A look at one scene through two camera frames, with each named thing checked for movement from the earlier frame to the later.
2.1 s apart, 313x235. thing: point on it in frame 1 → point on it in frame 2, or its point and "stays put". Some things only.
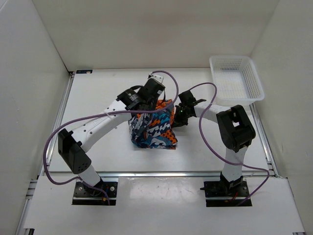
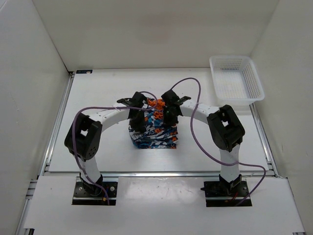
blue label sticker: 84,71 stays put
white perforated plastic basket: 236,80 stays put
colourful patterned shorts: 154,130 stays put
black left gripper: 153,107 → 138,126
